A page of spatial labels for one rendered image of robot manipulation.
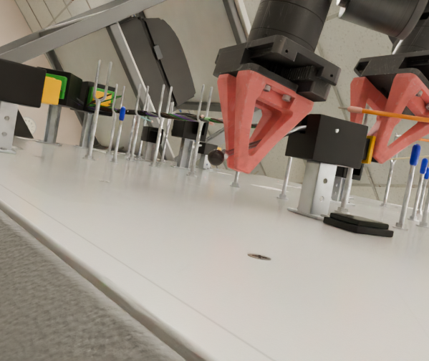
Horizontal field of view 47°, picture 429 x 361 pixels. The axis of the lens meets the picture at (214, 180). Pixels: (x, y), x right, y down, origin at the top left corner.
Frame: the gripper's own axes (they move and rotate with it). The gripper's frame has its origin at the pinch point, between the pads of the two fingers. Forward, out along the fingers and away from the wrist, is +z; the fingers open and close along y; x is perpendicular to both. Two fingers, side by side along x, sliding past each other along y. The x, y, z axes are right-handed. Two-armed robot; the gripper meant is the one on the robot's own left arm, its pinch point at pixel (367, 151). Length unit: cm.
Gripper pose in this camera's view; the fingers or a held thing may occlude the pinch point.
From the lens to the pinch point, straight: 49.9
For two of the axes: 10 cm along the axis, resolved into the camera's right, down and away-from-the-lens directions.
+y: -4.5, -1.3, 8.8
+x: -7.2, -5.4, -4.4
